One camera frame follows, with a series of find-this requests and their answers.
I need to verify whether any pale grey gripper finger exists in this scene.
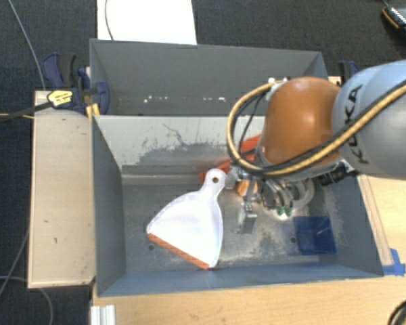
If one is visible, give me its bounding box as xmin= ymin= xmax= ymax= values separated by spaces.
xmin=244 ymin=205 xmax=259 ymax=236
xmin=234 ymin=206 xmax=246 ymax=234

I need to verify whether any white dustpan with orange edge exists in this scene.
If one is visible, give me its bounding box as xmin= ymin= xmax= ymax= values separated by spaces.
xmin=145 ymin=167 xmax=229 ymax=271

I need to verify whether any blue sponge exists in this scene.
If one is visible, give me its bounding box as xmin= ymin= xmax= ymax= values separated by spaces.
xmin=292 ymin=215 xmax=338 ymax=256

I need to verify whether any grey metal bin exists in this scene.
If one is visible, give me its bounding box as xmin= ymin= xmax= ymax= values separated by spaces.
xmin=89 ymin=38 xmax=385 ymax=299

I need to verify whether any pale wood board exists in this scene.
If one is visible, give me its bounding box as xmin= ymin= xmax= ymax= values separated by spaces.
xmin=26 ymin=89 xmax=97 ymax=289

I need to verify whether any black cylinder on white bracket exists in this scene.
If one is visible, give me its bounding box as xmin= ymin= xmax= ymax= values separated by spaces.
xmin=299 ymin=164 xmax=358 ymax=205

